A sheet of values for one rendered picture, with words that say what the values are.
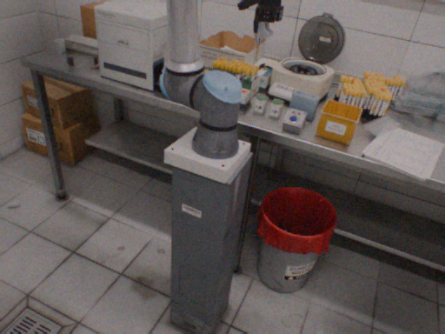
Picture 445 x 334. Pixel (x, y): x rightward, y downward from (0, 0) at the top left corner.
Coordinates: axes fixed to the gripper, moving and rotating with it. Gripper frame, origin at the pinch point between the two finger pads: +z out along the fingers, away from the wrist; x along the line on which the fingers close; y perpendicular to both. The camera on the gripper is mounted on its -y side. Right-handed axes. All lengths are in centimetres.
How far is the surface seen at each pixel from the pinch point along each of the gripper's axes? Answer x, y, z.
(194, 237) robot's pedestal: -55, 13, 55
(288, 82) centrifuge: 13.5, 11.4, 17.5
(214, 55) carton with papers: 10.5, -24.8, 14.4
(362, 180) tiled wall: 55, 52, 76
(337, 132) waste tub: -9.2, 41.3, 21.4
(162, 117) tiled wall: 40, -77, 76
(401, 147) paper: 1, 63, 24
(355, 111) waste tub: 3.7, 43.1, 17.1
